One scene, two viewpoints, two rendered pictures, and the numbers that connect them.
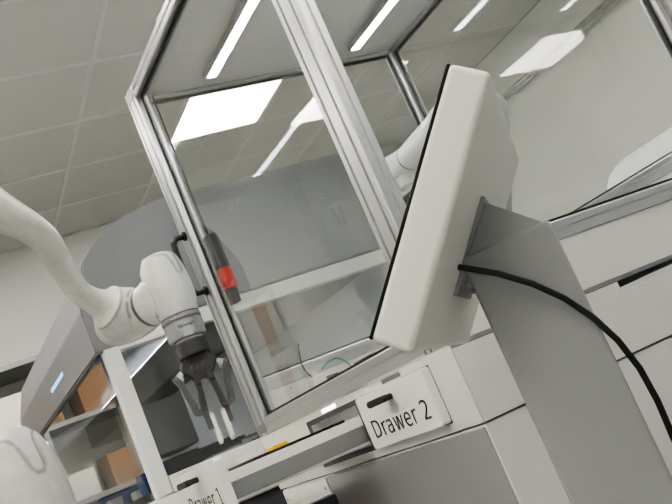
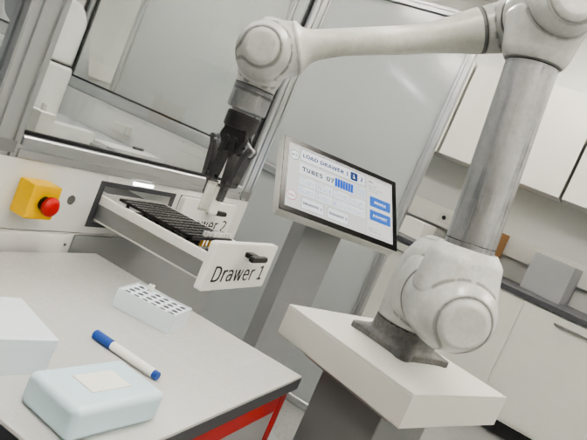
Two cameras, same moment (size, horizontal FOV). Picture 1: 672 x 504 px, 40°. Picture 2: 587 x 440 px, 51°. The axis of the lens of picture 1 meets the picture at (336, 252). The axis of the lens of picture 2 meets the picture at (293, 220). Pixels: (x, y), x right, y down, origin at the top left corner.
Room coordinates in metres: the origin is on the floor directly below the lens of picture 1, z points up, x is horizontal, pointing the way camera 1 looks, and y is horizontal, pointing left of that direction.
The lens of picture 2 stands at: (2.69, 1.57, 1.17)
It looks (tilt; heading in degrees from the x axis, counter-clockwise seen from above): 6 degrees down; 233
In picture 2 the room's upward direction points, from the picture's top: 23 degrees clockwise
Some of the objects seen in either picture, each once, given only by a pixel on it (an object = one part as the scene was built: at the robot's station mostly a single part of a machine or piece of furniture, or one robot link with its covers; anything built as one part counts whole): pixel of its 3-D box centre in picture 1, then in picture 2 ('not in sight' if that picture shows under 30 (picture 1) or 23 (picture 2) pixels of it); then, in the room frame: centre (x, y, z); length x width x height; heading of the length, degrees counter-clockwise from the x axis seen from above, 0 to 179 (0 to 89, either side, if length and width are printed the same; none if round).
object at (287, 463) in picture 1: (295, 459); (169, 231); (2.03, 0.26, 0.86); 0.40 x 0.26 x 0.06; 119
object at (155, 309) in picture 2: not in sight; (152, 306); (2.15, 0.55, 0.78); 0.12 x 0.08 x 0.04; 131
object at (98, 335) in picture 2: not in sight; (125, 354); (2.26, 0.75, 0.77); 0.14 x 0.02 x 0.02; 118
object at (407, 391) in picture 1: (399, 410); (204, 218); (1.81, 0.01, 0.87); 0.29 x 0.02 x 0.11; 29
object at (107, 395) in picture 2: not in sight; (96, 395); (2.36, 0.90, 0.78); 0.15 x 0.10 x 0.04; 23
